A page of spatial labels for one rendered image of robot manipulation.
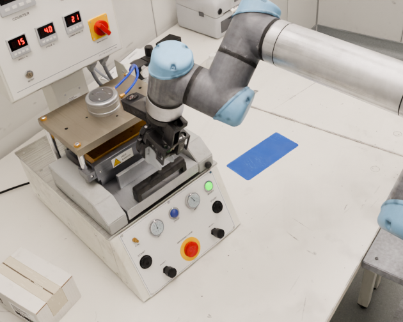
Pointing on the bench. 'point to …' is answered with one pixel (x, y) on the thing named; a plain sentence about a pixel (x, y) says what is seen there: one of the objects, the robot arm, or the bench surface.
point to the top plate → (94, 114)
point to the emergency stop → (191, 249)
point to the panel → (176, 232)
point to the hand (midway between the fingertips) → (151, 157)
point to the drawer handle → (158, 177)
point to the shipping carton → (32, 287)
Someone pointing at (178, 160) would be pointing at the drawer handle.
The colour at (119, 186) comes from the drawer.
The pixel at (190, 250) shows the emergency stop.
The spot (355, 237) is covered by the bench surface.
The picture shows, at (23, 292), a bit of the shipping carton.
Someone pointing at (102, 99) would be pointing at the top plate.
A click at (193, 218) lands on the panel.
